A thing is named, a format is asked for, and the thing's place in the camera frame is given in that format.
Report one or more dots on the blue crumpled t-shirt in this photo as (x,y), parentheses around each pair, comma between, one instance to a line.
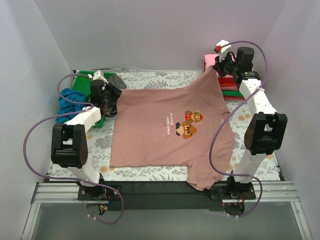
(68,107)

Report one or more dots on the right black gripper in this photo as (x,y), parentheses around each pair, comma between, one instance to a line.
(219,69)

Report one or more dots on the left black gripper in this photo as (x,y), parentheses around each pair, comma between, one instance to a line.
(110,97)

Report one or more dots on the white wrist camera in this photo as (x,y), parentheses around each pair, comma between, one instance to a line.
(98,75)
(222,48)

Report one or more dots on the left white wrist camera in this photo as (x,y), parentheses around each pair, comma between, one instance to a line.
(98,75)

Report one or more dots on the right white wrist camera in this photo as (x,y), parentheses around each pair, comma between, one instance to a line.
(222,48)

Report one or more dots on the dusty pink printed t-shirt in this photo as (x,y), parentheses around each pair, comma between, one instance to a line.
(185,126)

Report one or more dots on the aluminium frame rail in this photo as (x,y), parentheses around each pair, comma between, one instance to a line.
(72,192)

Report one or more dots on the green folded t-shirt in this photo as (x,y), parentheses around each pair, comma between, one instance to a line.
(237,93)

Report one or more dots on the light pink folded t-shirt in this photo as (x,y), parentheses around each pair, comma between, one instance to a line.
(209,60)

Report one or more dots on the grey t-shirt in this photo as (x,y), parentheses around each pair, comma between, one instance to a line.
(117,82)

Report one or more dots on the bottom pink folded t-shirt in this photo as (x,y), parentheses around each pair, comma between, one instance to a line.
(233,98)

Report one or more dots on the green plastic tray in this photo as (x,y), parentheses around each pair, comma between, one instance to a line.
(82,84)

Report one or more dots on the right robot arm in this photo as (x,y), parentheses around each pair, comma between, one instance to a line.
(266,129)

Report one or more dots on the salmon folded t-shirt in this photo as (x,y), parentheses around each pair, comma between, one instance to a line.
(229,88)

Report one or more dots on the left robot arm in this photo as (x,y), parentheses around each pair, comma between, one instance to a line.
(69,148)

